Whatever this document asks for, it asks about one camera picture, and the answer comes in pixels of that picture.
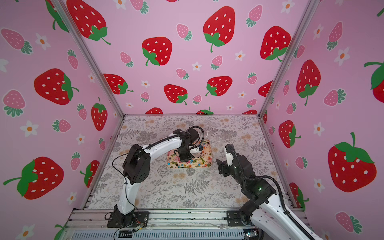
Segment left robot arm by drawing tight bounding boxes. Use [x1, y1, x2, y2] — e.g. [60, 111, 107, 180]
[111, 126, 205, 226]

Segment candies on tray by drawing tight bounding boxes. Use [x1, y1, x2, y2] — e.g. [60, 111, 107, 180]
[169, 142, 211, 168]

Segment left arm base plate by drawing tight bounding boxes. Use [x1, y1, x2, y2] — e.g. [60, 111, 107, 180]
[107, 211, 150, 228]

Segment floral rectangular tray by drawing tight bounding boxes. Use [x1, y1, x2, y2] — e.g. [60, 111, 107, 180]
[167, 139, 213, 169]

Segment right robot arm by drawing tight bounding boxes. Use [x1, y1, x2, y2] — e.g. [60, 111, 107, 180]
[217, 145, 320, 240]

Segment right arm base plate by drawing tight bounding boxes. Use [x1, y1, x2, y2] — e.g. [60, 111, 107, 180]
[225, 210, 255, 227]

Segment aluminium front rail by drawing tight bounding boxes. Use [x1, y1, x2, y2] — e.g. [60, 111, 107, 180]
[61, 209, 270, 240]

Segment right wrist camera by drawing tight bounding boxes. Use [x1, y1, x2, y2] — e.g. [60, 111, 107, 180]
[225, 144, 237, 167]

